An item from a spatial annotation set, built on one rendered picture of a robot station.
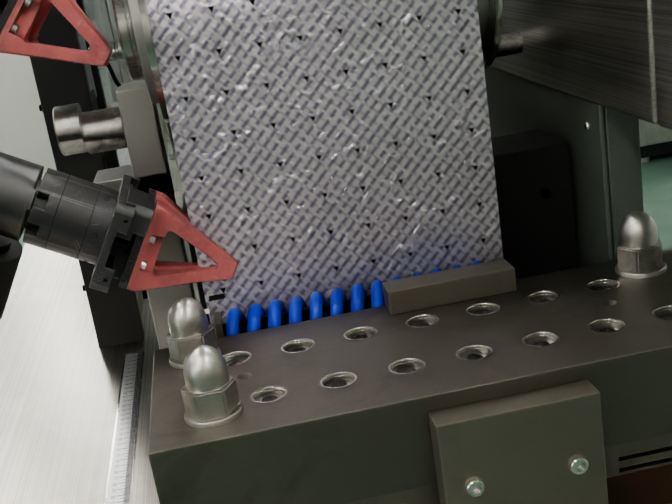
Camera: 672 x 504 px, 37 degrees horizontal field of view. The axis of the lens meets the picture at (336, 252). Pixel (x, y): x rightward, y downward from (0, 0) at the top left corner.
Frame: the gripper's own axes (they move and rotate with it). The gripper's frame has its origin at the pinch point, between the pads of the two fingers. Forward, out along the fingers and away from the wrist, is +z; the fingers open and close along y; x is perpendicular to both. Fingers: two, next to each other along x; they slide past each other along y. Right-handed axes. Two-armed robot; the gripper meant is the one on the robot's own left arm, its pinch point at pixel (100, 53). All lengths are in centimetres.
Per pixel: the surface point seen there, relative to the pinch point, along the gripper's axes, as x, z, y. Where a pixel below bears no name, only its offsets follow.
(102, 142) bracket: -6.2, 3.2, -1.0
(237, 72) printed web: 4.2, 9.9, 7.0
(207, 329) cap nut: -12.0, 16.5, 13.0
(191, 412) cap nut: -14.4, 17.2, 22.6
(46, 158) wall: -117, -69, -549
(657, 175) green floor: 48, 201, -372
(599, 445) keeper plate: -3.9, 39.2, 25.4
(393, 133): 5.9, 22.1, 5.8
